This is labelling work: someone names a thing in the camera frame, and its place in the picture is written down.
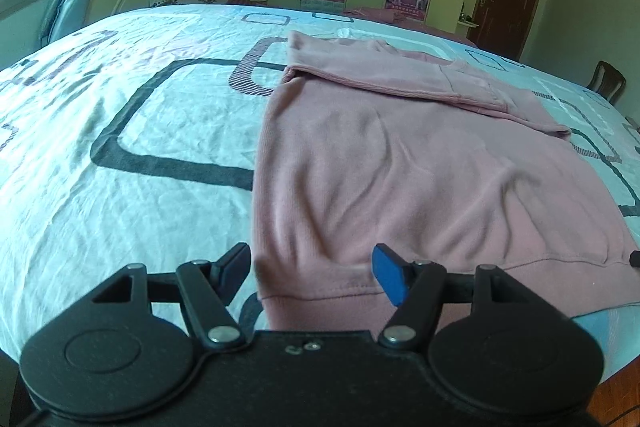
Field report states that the patterned light blue bed sheet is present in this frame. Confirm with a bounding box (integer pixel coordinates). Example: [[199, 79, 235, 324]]
[[0, 2, 640, 388]]

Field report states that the wooden chair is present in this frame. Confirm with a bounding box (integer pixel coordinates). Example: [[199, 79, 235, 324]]
[[585, 60, 627, 104]]

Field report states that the pink bed sheet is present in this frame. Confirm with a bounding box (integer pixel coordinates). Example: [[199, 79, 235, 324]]
[[345, 4, 477, 46]]

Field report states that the pink sweatshirt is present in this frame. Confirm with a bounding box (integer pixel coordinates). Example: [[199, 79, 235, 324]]
[[252, 31, 639, 334]]

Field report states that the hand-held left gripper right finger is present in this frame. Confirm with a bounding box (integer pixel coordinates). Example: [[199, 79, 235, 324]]
[[372, 244, 532, 350]]

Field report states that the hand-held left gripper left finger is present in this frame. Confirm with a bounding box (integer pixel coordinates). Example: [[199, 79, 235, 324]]
[[92, 243, 252, 352]]

